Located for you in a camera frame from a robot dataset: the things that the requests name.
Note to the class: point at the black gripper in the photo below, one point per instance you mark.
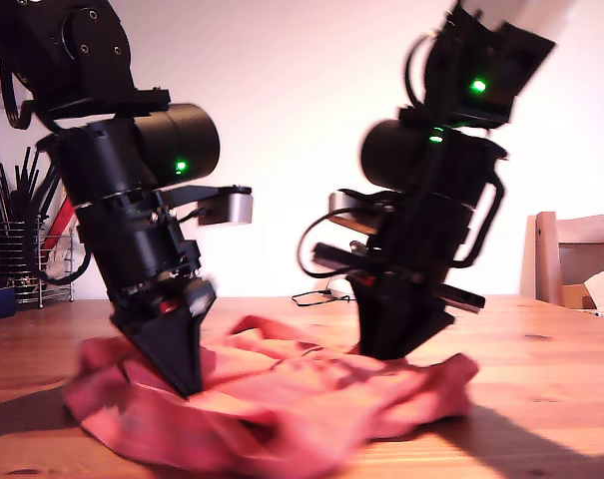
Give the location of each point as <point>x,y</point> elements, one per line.
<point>421,239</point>
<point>142,249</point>

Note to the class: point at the red underwear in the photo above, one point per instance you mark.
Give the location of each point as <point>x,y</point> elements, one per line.
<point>281,399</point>

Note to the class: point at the white plastic packet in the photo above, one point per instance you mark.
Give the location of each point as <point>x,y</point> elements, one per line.
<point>57,264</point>

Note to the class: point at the red chopstick packet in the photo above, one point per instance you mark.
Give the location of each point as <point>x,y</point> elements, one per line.
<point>59,224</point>

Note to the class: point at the wooden chair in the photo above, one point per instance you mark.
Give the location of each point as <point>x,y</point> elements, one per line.
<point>548,259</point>

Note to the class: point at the brown cardboard box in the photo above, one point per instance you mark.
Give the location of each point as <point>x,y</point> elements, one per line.
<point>573,297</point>

